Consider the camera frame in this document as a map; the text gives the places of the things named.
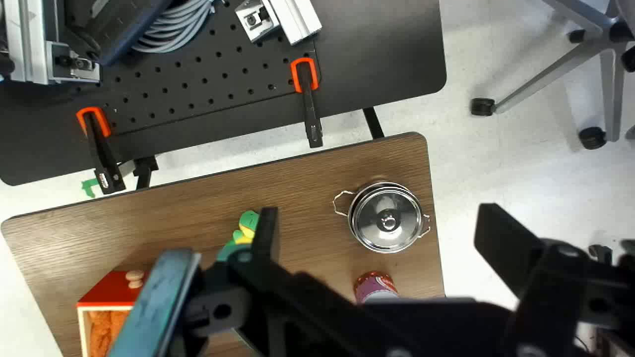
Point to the green tape piece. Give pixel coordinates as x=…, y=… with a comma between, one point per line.
x=91, y=186

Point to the orange black bar clamp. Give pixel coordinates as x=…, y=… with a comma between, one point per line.
x=101, y=141
x=311, y=109

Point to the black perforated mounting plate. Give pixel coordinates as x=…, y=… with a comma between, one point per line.
x=212, y=79

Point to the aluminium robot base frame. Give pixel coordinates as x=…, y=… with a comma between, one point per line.
x=33, y=39

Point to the black table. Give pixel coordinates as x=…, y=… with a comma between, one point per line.
x=378, y=45

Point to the steel pot with lid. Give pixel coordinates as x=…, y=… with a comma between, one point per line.
x=386, y=218

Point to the green yellow plush frog doll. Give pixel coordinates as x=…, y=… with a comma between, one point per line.
x=247, y=222

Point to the red wooden drawer with knob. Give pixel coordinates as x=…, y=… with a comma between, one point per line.
x=113, y=289

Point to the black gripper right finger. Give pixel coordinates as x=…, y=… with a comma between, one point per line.
x=507, y=230

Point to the grey office chair base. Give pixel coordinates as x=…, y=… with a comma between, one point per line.
x=597, y=32

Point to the aluminium extrusion bar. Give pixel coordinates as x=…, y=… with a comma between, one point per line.
x=289, y=16

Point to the black table leg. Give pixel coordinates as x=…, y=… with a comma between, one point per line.
x=374, y=123
x=146, y=170

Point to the red purple can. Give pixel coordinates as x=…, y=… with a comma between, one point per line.
x=374, y=285

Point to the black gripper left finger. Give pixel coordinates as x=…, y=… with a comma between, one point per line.
x=267, y=230

